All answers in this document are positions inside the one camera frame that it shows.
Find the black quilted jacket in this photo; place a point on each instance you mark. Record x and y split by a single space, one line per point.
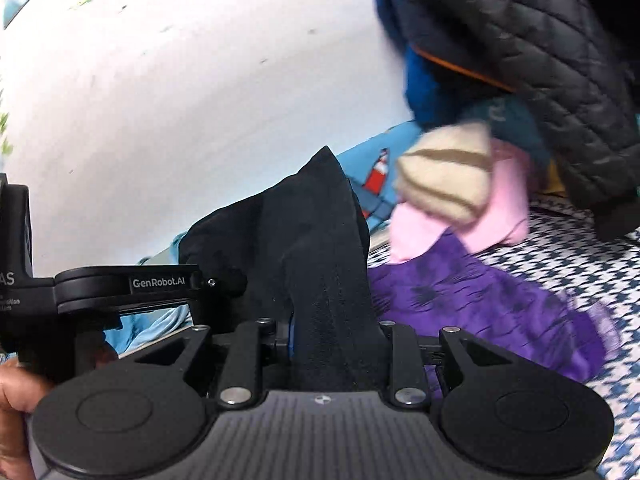
575 65

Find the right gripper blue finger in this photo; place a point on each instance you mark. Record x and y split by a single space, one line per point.
290 346

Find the purple floral garment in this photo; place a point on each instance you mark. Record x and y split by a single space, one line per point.
447 286

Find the blue hanging jacket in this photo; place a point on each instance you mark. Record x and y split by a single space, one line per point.
449 78

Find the beige striped knit garment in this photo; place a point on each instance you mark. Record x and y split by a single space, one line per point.
448 172

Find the blue airplane print bedsheet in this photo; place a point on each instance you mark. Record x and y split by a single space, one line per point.
253 235

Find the black t-shirt red lettering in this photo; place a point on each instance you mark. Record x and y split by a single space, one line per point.
339 345

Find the person's left hand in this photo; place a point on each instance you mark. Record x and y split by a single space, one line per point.
21 392

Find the houndstooth blue white mattress cover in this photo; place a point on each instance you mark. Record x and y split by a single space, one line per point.
560 252

